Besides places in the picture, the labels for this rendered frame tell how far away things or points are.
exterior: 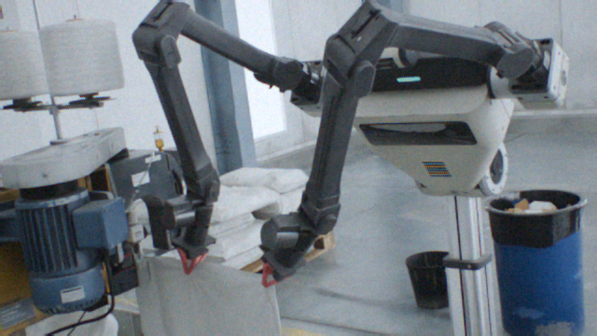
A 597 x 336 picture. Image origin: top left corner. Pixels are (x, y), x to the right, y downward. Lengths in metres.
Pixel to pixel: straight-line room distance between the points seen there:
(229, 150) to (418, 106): 6.27
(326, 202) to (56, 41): 0.66
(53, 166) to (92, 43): 0.28
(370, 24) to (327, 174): 0.33
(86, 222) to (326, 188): 0.50
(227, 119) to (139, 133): 1.09
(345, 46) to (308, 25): 8.07
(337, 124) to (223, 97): 6.55
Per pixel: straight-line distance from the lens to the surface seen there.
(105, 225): 1.59
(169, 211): 1.79
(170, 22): 1.63
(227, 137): 8.00
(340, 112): 1.39
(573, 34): 9.70
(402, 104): 1.85
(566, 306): 3.89
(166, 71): 1.66
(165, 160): 2.06
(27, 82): 1.91
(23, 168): 1.60
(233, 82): 7.71
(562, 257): 3.80
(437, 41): 1.43
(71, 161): 1.61
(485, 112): 1.77
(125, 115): 7.21
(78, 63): 1.68
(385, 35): 1.31
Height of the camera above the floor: 1.61
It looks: 10 degrees down
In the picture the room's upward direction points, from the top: 7 degrees counter-clockwise
